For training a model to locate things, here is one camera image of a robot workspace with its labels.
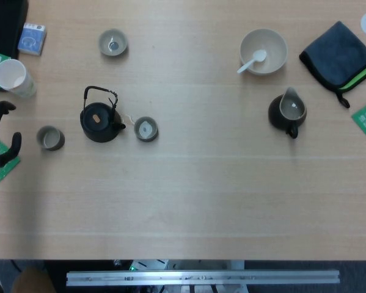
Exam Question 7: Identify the black cast iron teapot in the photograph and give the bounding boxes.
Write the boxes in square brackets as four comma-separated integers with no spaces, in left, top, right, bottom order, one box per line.
[79,85,126,143]

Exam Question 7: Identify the white plastic spoon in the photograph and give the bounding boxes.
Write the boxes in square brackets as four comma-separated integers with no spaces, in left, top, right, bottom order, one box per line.
[236,49,268,74]

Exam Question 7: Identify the beige bowl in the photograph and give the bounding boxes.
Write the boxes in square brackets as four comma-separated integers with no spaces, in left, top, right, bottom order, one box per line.
[239,28,289,76]

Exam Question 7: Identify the dark brown pouring pitcher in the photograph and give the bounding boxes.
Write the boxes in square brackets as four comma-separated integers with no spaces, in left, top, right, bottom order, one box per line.
[268,87,308,140]

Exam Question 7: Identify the folded grey cloth green trim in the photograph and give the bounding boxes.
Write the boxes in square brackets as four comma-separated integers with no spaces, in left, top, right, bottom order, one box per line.
[299,20,366,109]

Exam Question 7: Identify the aluminium rail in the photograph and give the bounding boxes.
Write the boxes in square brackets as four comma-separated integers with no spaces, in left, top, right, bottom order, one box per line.
[65,269,340,287]

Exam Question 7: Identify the tall grey teacup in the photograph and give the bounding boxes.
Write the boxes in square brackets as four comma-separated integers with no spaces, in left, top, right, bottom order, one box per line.
[36,125,65,151]

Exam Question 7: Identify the small cup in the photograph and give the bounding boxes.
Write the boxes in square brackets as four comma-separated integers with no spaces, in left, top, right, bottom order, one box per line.
[133,117,159,143]

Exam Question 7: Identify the blue white small box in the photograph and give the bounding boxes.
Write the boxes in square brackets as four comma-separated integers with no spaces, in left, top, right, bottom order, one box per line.
[17,23,48,56]

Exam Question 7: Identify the black tray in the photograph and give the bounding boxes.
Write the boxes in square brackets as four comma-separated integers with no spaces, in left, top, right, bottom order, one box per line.
[0,0,29,92]

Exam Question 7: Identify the brown round stool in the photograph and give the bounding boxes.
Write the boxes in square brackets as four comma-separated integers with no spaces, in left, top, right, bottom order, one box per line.
[11,267,57,293]

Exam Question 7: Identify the white paper cup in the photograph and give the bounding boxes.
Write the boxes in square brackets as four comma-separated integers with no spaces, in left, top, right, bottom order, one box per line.
[0,59,37,98]

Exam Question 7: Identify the wide grey teacup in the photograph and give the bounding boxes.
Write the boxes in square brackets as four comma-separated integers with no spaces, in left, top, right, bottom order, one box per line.
[97,28,129,58]

